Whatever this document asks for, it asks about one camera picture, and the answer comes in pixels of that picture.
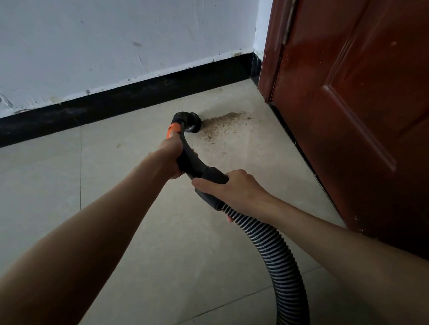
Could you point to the person's left hand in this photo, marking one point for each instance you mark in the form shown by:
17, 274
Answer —
169, 157

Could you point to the person's right hand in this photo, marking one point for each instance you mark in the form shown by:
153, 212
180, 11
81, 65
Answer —
238, 193

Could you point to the brown sawdust dirt patch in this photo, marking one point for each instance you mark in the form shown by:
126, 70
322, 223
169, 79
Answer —
221, 122

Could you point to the person's right forearm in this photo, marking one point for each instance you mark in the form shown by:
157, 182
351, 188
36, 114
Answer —
362, 268

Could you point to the person's left forearm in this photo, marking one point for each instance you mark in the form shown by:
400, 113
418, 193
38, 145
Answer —
66, 260

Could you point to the tiled floor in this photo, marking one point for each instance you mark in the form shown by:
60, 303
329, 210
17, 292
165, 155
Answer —
49, 192

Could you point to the dark red wooden panel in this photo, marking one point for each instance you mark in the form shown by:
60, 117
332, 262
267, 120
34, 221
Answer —
367, 106

